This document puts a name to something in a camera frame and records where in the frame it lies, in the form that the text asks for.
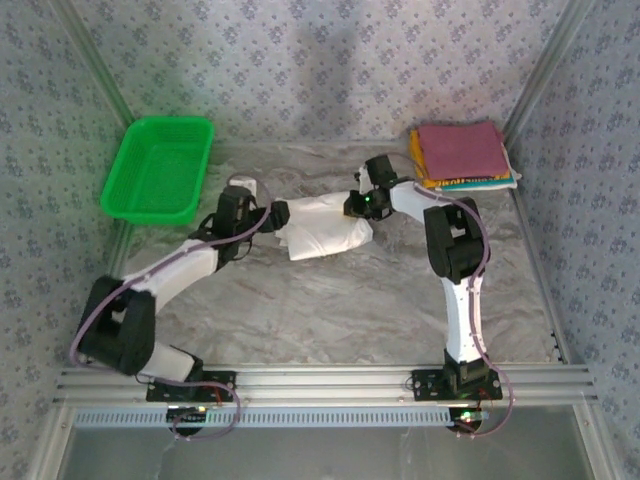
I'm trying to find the green plastic basket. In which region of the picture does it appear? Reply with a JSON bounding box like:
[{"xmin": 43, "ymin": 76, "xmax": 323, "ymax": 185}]
[{"xmin": 99, "ymin": 115, "xmax": 216, "ymax": 227}]

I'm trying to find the maroon folded t-shirt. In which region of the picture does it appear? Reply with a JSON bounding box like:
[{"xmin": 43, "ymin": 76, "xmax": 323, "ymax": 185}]
[{"xmin": 416, "ymin": 121, "xmax": 506, "ymax": 181}]

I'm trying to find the white t-shirt red print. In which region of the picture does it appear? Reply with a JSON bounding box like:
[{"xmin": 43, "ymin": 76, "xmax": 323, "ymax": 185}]
[{"xmin": 272, "ymin": 192, "xmax": 375, "ymax": 262}]

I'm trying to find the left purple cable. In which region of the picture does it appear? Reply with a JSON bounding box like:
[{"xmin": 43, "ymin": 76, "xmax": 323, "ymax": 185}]
[{"xmin": 69, "ymin": 173, "xmax": 242, "ymax": 442}]

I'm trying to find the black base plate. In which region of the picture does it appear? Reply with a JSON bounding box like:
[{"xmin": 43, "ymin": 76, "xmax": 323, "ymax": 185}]
[
  {"xmin": 144, "ymin": 370, "xmax": 236, "ymax": 403},
  {"xmin": 410, "ymin": 369, "xmax": 503, "ymax": 401}
]

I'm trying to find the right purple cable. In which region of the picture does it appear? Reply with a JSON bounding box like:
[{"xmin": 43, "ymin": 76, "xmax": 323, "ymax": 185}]
[{"xmin": 389, "ymin": 152, "xmax": 516, "ymax": 441}]

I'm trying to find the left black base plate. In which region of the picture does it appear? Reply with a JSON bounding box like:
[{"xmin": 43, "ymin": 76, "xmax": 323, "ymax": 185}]
[{"xmin": 144, "ymin": 370, "xmax": 236, "ymax": 403}]

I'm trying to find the grey slotted cable duct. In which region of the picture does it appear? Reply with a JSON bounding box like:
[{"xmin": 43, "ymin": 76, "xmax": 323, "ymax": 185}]
[{"xmin": 73, "ymin": 405, "xmax": 489, "ymax": 430}]

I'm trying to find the controller board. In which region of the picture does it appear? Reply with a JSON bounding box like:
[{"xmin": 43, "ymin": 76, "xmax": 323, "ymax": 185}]
[
  {"xmin": 448, "ymin": 408, "xmax": 490, "ymax": 435},
  {"xmin": 166, "ymin": 405, "xmax": 209, "ymax": 435}
]

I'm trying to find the stack of folded clothes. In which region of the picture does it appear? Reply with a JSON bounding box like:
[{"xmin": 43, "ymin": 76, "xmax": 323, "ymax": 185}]
[{"xmin": 408, "ymin": 129, "xmax": 512, "ymax": 192}]

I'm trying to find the right controller board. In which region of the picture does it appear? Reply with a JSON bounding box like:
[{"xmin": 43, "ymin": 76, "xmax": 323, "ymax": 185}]
[{"xmin": 448, "ymin": 408, "xmax": 490, "ymax": 435}]

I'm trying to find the aluminium mounting rail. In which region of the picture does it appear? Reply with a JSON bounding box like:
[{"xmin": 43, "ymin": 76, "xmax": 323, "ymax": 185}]
[{"xmin": 53, "ymin": 365, "xmax": 599, "ymax": 405}]

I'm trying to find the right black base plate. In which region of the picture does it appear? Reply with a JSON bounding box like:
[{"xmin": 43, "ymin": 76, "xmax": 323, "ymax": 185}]
[{"xmin": 410, "ymin": 369, "xmax": 503, "ymax": 401}]

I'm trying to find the left controller board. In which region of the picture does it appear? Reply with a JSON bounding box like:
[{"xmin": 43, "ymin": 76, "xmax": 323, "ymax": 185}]
[{"xmin": 166, "ymin": 405, "xmax": 209, "ymax": 435}]

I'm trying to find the white folded t-shirt teal print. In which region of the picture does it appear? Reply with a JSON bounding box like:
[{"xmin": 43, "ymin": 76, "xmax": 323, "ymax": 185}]
[{"xmin": 434, "ymin": 142, "xmax": 523, "ymax": 193}]

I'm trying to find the purple cable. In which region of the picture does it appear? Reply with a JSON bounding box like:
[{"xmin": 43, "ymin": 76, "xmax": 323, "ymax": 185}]
[
  {"xmin": 389, "ymin": 152, "xmax": 516, "ymax": 441},
  {"xmin": 69, "ymin": 173, "xmax": 242, "ymax": 442}
]

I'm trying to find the aluminium frame post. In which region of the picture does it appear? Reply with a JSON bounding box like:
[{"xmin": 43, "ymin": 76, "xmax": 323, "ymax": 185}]
[{"xmin": 502, "ymin": 0, "xmax": 596, "ymax": 146}]

